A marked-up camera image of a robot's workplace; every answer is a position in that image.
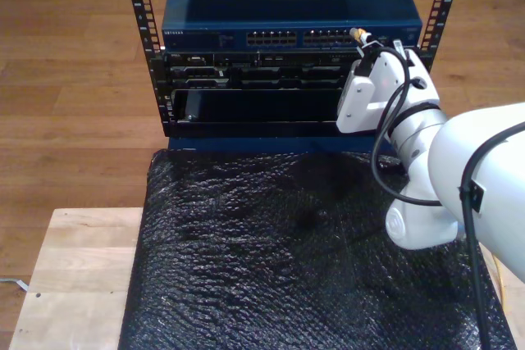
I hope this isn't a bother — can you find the black rack server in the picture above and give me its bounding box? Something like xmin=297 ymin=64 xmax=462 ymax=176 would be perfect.
xmin=162 ymin=51 xmax=364 ymax=91

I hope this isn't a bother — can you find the black textured mat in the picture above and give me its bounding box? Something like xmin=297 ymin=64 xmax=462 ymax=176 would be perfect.
xmin=118 ymin=148 xmax=517 ymax=350

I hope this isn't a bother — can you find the grey flat strip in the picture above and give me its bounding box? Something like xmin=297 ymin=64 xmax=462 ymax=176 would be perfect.
xmin=0 ymin=277 xmax=30 ymax=293

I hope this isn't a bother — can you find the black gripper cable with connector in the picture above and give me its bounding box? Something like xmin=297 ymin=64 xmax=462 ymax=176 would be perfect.
xmin=371 ymin=75 xmax=444 ymax=207

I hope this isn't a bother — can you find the blue metal base plate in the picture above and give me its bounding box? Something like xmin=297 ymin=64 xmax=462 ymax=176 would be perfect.
xmin=167 ymin=134 xmax=397 ymax=154

